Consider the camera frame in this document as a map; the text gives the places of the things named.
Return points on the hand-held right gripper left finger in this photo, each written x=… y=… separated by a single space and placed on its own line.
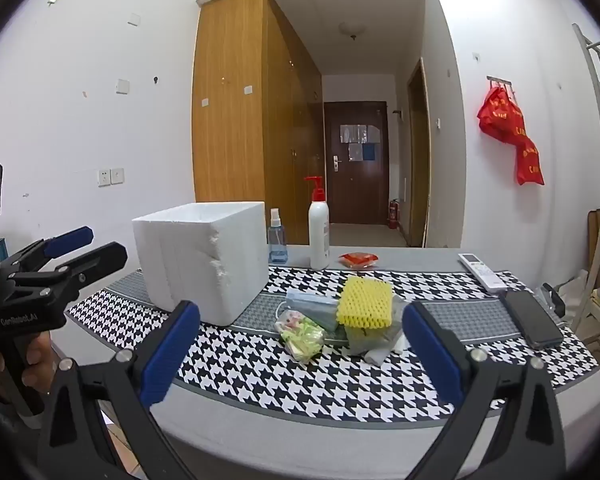
x=170 y=355

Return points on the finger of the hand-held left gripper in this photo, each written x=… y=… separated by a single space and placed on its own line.
x=100 y=260
x=70 y=241

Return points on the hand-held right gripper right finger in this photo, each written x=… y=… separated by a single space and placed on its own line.
x=434 y=355

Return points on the grey sock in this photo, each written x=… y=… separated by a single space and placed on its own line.
x=360 y=340

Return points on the yellow foam fruit net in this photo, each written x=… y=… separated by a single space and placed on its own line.
x=365 y=302

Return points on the white foam box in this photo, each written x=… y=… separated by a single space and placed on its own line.
x=195 y=260

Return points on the green candy wrapper bag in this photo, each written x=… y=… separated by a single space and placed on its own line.
x=302 y=337

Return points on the blue face mask stack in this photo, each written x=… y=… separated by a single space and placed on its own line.
x=310 y=305

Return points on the person's left hand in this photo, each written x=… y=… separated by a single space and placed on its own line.
x=37 y=360

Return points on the white tissue stack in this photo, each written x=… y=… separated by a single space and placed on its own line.
x=380 y=357

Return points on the white remote control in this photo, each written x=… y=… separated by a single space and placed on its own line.
x=482 y=272

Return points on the black smartphone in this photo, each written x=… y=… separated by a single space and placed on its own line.
x=530 y=317

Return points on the houndstooth table mat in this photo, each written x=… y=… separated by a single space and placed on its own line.
x=280 y=390

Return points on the red snack packet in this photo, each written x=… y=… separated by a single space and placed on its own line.
x=358 y=259

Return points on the black clip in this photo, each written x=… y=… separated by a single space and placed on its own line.
x=552 y=297

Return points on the red fire extinguisher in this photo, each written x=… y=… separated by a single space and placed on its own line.
x=393 y=215

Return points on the blue spray bottle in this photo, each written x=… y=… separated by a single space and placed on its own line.
x=276 y=247

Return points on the white pump lotion bottle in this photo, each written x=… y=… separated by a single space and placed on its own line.
x=319 y=235

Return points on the dark brown entrance door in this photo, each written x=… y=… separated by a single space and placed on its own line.
x=340 y=190

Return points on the wooden plank bundle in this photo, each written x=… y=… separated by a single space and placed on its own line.
x=595 y=245

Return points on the wooden side door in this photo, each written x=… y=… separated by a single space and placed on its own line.
x=419 y=160

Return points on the wooden wardrobe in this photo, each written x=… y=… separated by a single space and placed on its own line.
x=230 y=110

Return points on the blue paper notice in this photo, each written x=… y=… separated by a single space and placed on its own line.
x=368 y=152

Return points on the red plastic bag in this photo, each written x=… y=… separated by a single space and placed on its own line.
x=497 y=115
x=529 y=162

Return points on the white paper notice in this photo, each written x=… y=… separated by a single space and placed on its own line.
x=357 y=133

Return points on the ceiling lamp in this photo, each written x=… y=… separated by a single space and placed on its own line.
x=352 y=29

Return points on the white light switch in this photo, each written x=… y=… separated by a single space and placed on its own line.
x=123 y=86

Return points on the metal wall hook rack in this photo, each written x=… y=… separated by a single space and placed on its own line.
x=500 y=81

